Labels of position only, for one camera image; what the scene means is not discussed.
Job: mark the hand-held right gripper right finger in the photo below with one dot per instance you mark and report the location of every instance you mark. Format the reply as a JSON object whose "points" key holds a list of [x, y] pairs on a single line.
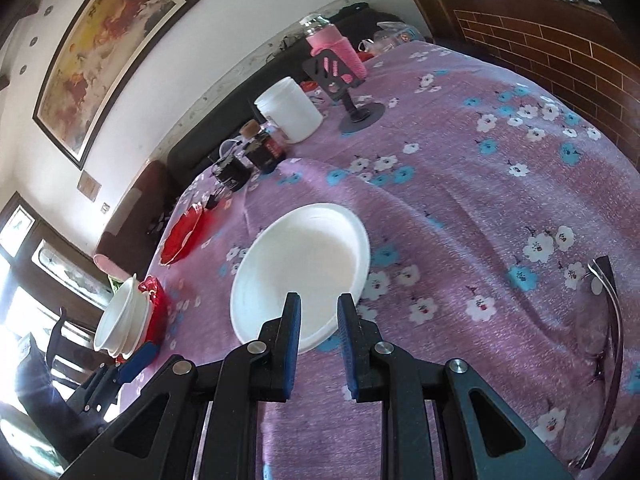
{"points": [[347, 355]]}

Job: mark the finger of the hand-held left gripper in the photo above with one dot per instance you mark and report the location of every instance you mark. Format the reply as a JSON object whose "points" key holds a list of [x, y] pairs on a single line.
{"points": [[137, 362]]}

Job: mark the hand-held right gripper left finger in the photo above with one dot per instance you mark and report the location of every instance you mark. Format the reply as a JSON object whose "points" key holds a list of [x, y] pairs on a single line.
{"points": [[292, 355]]}

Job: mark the deep white paper bowl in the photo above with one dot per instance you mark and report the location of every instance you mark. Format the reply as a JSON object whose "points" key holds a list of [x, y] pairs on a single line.
{"points": [[117, 315]]}

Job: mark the wide white paper bowl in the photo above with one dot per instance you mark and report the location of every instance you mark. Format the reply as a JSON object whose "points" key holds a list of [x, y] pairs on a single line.
{"points": [[300, 255]]}

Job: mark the black chair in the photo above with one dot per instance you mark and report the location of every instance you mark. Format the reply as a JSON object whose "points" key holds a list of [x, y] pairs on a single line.
{"points": [[60, 340]]}

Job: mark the dark cloth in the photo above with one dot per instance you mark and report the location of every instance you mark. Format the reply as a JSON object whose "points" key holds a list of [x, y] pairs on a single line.
{"points": [[45, 400]]}

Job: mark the pink plastic item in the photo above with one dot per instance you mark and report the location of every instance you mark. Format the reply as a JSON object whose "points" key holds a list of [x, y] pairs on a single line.
{"points": [[110, 266]]}

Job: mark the small red glass plate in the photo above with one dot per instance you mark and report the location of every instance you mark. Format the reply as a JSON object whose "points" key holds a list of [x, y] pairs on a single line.
{"points": [[182, 235]]}

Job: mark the wooden glass-panel door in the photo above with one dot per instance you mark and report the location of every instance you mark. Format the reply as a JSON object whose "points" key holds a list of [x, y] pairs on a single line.
{"points": [[50, 255]]}

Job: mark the black jar with metal lid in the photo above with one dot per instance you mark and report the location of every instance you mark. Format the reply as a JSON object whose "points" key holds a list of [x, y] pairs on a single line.
{"points": [[232, 175]]}

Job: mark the dark jar with cork lid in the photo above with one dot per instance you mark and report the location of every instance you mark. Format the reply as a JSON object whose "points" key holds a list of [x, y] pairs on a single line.
{"points": [[267, 152]]}

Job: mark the black sofa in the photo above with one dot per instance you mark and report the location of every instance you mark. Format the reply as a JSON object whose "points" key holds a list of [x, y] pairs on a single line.
{"points": [[210, 140]]}

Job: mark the white plastic jar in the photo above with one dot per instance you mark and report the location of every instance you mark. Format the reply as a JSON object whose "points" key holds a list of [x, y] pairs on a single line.
{"points": [[295, 110]]}

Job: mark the eyeglasses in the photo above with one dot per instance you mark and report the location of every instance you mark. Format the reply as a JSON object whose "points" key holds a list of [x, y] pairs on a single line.
{"points": [[602, 265]]}

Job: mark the black phone stand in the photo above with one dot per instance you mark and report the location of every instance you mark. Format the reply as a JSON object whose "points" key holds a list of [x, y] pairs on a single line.
{"points": [[330, 72]]}

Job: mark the pink sleeved bottle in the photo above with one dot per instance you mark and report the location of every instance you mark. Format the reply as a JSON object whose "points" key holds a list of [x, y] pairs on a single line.
{"points": [[335, 45]]}

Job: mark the framed painting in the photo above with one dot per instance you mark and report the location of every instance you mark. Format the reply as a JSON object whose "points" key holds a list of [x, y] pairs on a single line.
{"points": [[110, 45]]}

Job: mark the clear plastic bag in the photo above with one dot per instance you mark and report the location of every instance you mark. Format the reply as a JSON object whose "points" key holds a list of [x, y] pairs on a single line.
{"points": [[390, 35]]}

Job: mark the brown brick-pattern window counter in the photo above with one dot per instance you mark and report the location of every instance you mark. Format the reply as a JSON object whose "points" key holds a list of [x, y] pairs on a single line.
{"points": [[525, 45]]}

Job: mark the small wall plaque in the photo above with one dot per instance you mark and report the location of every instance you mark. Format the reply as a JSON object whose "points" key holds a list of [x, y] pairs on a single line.
{"points": [[90, 186]]}

